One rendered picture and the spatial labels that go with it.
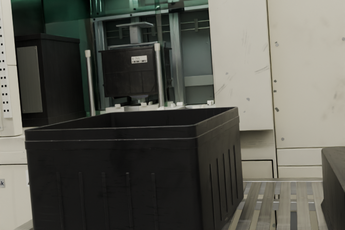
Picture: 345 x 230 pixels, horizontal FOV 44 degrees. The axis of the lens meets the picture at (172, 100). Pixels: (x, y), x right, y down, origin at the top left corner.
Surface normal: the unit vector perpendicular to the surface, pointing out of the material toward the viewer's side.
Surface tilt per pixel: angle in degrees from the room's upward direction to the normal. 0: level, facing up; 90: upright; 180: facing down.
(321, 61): 90
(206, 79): 90
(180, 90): 90
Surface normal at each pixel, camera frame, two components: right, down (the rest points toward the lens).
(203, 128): 0.93, -0.05
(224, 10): -0.27, 0.07
